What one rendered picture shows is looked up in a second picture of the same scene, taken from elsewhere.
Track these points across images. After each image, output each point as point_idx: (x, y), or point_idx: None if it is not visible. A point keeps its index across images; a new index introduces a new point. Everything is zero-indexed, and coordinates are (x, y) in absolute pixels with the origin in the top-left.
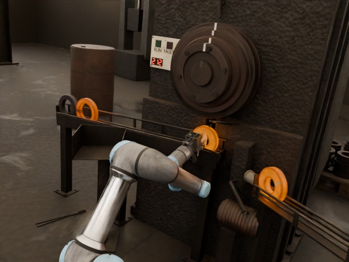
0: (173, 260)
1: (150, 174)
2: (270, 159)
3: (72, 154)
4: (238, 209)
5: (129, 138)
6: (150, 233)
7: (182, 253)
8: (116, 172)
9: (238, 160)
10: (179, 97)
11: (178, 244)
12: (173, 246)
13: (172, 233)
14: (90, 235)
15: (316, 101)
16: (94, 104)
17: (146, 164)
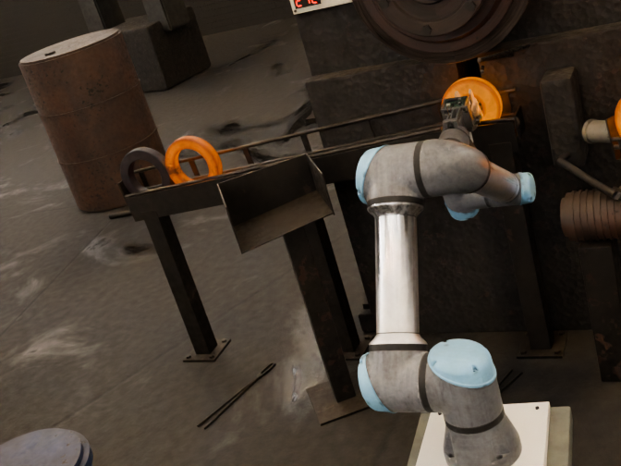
0: (501, 365)
1: (450, 182)
2: (614, 85)
3: (238, 242)
4: (599, 199)
5: None
6: (427, 345)
7: (509, 349)
8: (386, 207)
9: (558, 113)
10: (393, 46)
11: (493, 337)
12: (485, 346)
13: (470, 324)
14: (395, 327)
15: None
16: (204, 143)
17: (436, 167)
